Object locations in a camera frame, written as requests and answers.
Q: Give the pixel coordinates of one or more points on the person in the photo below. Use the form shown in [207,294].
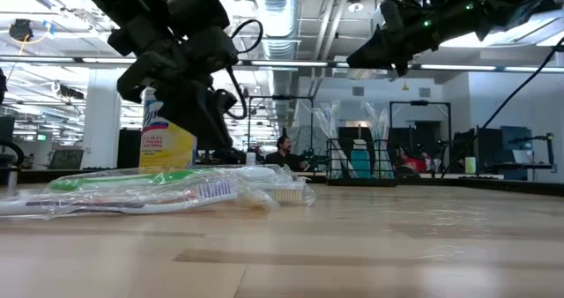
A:
[414,162]
[284,154]

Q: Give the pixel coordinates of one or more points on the black metal stand frame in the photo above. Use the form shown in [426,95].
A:
[418,102]
[286,98]

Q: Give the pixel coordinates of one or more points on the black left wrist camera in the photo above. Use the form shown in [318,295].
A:
[194,2]

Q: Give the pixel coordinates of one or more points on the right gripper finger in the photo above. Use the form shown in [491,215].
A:
[372,53]

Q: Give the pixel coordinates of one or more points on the blue grey monitor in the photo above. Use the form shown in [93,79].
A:
[515,139]

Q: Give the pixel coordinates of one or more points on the grey tarp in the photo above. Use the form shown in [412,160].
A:
[308,139]

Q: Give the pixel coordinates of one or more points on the grey metal post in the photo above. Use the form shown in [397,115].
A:
[12,181]

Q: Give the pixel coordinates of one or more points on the black monitor panel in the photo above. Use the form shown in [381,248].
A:
[484,148]

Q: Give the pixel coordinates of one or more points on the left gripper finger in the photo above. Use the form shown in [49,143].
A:
[194,113]
[227,100]

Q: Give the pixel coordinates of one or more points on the yellow disinfecting wipes canister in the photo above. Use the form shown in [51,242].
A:
[167,150]

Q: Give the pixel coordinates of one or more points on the ribbed silver ventilation duct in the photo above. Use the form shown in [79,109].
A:
[275,16]

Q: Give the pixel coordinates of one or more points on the green toothbrush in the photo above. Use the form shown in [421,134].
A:
[110,181]

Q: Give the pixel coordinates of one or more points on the grey laptop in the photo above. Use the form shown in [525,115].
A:
[66,159]

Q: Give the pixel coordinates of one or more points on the small white bottle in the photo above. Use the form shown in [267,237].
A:
[251,159]

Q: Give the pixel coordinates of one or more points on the long ceiling light bar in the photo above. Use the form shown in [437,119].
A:
[282,63]

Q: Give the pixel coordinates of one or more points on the white pillar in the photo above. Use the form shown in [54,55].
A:
[101,113]

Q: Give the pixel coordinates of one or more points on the black ceiling camera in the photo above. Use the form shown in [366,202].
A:
[20,29]

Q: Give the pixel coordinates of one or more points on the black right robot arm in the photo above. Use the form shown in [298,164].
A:
[484,7]

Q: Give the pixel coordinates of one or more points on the light green cup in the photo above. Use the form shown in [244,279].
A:
[470,165]

